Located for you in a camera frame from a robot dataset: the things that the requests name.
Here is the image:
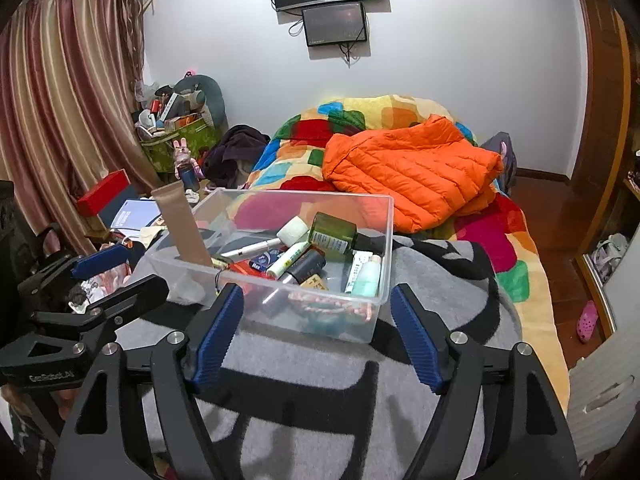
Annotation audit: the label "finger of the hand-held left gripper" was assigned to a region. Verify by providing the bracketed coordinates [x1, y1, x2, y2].
[17, 244, 130, 301]
[27, 274, 171, 346]

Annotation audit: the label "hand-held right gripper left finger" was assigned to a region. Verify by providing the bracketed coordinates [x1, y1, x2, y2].
[50, 282, 246, 480]

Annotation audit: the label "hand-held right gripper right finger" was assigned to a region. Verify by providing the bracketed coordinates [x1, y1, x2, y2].
[390, 284, 581, 480]

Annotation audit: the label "clear plastic storage box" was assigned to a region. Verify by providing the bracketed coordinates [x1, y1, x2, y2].
[144, 187, 396, 345]

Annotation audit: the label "brown cardboard tube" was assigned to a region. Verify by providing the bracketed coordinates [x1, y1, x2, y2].
[151, 182, 215, 267]

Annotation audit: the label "blue booklet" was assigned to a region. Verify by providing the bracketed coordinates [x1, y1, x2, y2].
[110, 199, 162, 231]

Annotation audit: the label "dark grey box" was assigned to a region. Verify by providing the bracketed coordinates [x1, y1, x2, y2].
[99, 184, 140, 228]

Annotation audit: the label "red box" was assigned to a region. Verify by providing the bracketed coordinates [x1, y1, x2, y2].
[76, 170, 130, 217]

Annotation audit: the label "light teal bottle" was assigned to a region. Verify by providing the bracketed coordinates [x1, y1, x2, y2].
[350, 255, 383, 297]

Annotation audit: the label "black bag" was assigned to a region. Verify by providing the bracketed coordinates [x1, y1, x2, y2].
[0, 180, 56, 281]

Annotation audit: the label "white pen-shaped tube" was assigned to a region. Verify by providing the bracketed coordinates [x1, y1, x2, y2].
[220, 238, 283, 262]

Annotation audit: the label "small white tube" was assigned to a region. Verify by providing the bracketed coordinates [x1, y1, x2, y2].
[344, 251, 373, 293]

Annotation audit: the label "grey black patterned blanket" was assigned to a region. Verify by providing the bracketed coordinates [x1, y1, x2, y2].
[115, 237, 523, 480]

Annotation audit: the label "white green tube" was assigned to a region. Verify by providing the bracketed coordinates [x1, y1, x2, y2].
[266, 241, 312, 281]

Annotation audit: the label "black bottle yellow label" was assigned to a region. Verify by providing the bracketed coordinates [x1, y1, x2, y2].
[286, 250, 330, 292]

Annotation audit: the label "blue bottle pink bunny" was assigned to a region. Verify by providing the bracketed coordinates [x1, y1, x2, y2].
[172, 136, 203, 193]

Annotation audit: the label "green gift bag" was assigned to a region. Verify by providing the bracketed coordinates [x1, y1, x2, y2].
[139, 117, 221, 181]

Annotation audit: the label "colourful patchwork blanket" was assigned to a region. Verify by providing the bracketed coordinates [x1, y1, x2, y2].
[245, 94, 571, 411]

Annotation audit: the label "green bottle black cap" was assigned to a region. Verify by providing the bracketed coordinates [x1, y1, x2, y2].
[307, 212, 386, 257]

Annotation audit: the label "striped brown curtain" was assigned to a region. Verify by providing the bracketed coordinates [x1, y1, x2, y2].
[0, 0, 161, 256]

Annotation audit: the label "pink clog shoe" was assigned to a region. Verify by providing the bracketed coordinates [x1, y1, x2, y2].
[576, 301, 600, 343]

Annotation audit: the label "dark clothes pile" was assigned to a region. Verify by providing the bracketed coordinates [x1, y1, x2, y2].
[204, 125, 271, 188]

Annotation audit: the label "orange down jacket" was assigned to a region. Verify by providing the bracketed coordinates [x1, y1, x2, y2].
[322, 115, 505, 233]

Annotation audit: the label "white plastic stool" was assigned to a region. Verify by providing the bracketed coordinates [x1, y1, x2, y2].
[567, 332, 621, 461]

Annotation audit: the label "grey neck pillow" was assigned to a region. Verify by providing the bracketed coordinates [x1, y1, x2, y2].
[174, 74, 226, 128]

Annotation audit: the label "dark grey garment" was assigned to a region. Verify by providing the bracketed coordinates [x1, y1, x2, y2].
[480, 131, 516, 191]

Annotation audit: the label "white shoes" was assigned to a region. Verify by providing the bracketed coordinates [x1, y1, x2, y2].
[590, 233, 630, 281]

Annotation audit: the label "wooden door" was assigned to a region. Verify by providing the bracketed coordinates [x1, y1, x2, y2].
[570, 0, 640, 196]

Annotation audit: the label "small wall monitor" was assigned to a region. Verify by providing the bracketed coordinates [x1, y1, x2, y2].
[301, 1, 368, 47]

